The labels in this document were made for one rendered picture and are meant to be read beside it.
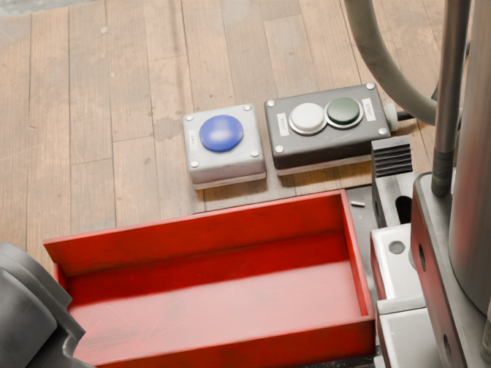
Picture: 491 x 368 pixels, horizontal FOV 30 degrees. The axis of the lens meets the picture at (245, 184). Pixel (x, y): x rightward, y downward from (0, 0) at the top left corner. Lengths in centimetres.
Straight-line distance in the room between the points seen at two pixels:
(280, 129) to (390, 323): 41
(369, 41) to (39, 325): 19
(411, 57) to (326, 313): 29
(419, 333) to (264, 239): 37
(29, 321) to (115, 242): 36
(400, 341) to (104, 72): 58
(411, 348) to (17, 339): 17
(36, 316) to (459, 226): 19
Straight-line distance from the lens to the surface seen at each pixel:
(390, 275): 49
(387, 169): 74
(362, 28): 33
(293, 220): 76
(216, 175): 82
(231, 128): 82
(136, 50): 96
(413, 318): 44
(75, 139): 90
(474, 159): 28
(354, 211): 80
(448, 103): 31
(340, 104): 83
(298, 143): 81
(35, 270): 42
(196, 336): 75
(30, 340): 41
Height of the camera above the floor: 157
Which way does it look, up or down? 54 degrees down
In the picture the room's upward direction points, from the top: 12 degrees counter-clockwise
